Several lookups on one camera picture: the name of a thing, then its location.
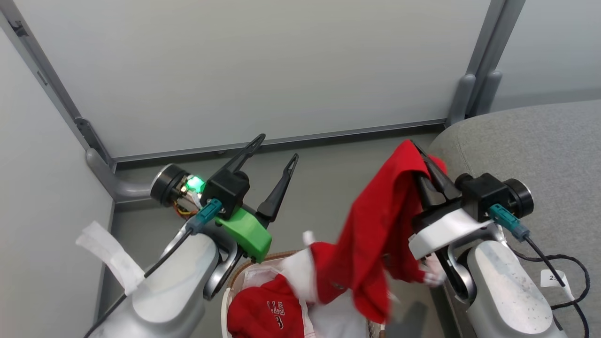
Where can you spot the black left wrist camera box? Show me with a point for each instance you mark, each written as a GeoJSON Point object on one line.
{"type": "Point", "coordinates": [227, 190]}

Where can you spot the grey fabric sofa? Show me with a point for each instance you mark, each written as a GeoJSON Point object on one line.
{"type": "Point", "coordinates": [540, 141]}

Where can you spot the wicker laundry basket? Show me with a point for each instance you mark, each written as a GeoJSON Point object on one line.
{"type": "Point", "coordinates": [253, 262]}

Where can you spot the white tape strip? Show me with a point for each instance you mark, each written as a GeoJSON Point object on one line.
{"type": "Point", "coordinates": [112, 256]}

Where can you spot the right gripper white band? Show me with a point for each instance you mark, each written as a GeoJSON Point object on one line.
{"type": "Point", "coordinates": [446, 230]}

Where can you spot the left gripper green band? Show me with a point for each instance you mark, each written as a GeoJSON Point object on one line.
{"type": "Point", "coordinates": [244, 232]}

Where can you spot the grey partition foot bracket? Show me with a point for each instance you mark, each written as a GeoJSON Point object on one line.
{"type": "Point", "coordinates": [462, 98]}
{"type": "Point", "coordinates": [490, 91]}

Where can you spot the teal left camera connector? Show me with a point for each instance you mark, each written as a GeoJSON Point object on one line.
{"type": "Point", "coordinates": [206, 213]}

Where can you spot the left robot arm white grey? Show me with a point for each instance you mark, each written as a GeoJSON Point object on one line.
{"type": "Point", "coordinates": [178, 281]}

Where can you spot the grey partition base rail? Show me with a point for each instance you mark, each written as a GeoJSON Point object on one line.
{"type": "Point", "coordinates": [281, 140]}

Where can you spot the red and white garment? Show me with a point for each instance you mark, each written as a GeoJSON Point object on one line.
{"type": "Point", "coordinates": [375, 211]}

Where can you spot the teal camera connector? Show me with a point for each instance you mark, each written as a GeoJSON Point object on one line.
{"type": "Point", "coordinates": [507, 220]}
{"type": "Point", "coordinates": [206, 213]}

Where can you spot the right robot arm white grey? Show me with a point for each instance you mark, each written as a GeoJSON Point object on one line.
{"type": "Point", "coordinates": [502, 286]}

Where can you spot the grey partition post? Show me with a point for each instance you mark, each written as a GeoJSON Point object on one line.
{"type": "Point", "coordinates": [493, 37]}
{"type": "Point", "coordinates": [47, 77]}

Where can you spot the teal right camera connector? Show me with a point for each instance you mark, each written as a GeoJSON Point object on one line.
{"type": "Point", "coordinates": [507, 220]}

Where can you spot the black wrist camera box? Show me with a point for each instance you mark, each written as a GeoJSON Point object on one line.
{"type": "Point", "coordinates": [483, 195]}
{"type": "Point", "coordinates": [227, 190]}

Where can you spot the grey curved partition foot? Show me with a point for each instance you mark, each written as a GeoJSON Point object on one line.
{"type": "Point", "coordinates": [122, 190]}

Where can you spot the white cloth garment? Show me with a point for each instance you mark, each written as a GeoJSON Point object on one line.
{"type": "Point", "coordinates": [338, 319]}

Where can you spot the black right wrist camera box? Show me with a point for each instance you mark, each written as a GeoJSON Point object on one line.
{"type": "Point", "coordinates": [483, 195]}

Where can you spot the red jersey with white print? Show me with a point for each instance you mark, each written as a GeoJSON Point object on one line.
{"type": "Point", "coordinates": [263, 314]}

